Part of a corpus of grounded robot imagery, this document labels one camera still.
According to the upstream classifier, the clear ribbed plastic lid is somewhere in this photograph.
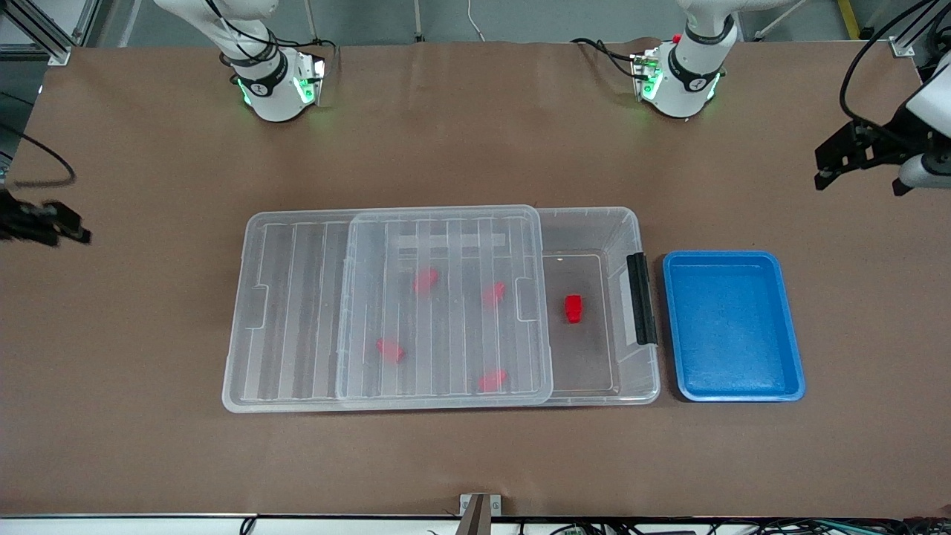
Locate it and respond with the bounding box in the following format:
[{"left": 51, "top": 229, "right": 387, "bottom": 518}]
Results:
[{"left": 221, "top": 204, "right": 555, "bottom": 414}]

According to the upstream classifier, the clear plastic storage box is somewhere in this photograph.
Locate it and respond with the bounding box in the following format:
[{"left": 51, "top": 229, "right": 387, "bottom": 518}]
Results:
[{"left": 338, "top": 207, "right": 661, "bottom": 406}]

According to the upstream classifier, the blue plastic tray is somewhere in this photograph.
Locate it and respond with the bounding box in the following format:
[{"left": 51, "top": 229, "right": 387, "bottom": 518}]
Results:
[{"left": 662, "top": 250, "right": 807, "bottom": 403}]

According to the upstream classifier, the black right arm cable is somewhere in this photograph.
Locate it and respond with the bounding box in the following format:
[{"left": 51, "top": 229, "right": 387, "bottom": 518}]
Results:
[{"left": 0, "top": 123, "right": 77, "bottom": 188}]

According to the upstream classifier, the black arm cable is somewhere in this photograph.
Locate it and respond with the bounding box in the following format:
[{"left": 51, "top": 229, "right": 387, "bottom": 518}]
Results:
[
  {"left": 840, "top": 0, "right": 938, "bottom": 134},
  {"left": 0, "top": 123, "right": 77, "bottom": 188}
]

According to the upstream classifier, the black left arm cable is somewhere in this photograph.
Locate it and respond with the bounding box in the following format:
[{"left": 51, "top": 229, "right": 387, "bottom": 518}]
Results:
[{"left": 840, "top": 0, "right": 938, "bottom": 134}]

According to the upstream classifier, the aluminium frame profile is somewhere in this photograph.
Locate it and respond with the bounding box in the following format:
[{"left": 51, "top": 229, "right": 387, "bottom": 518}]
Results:
[{"left": 0, "top": 0, "right": 102, "bottom": 67}]

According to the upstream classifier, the black box latch handle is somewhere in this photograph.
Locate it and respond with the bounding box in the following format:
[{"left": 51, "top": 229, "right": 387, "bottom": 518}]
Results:
[{"left": 626, "top": 253, "right": 659, "bottom": 347}]

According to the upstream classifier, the black base cable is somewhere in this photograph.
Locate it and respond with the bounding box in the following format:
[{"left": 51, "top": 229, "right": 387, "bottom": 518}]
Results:
[{"left": 570, "top": 37, "right": 641, "bottom": 80}]

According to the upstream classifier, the black floor cable bundle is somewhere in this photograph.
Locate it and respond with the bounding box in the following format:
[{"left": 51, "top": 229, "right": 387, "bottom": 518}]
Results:
[{"left": 513, "top": 517, "right": 951, "bottom": 535}]

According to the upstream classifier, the small metal bracket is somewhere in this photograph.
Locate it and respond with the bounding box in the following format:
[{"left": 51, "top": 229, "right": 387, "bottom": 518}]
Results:
[{"left": 459, "top": 494, "right": 503, "bottom": 518}]

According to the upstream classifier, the brown camera post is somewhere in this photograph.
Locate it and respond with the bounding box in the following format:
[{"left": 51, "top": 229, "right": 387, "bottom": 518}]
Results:
[{"left": 456, "top": 495, "right": 493, "bottom": 535}]

